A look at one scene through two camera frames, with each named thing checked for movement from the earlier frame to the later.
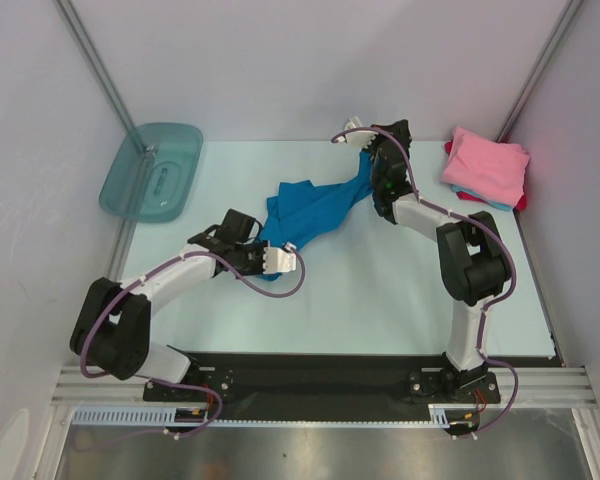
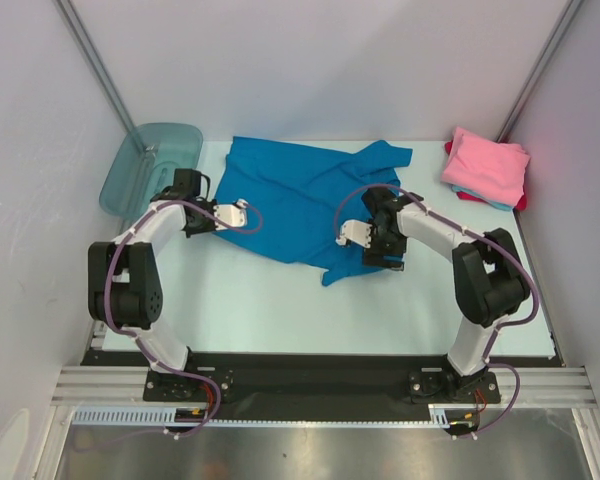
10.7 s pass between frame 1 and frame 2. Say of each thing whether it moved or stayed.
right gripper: moved
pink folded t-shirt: stayed
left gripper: moved
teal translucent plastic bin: stayed
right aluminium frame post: stayed
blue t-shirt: moved
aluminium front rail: stayed
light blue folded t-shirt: stayed
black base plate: stayed
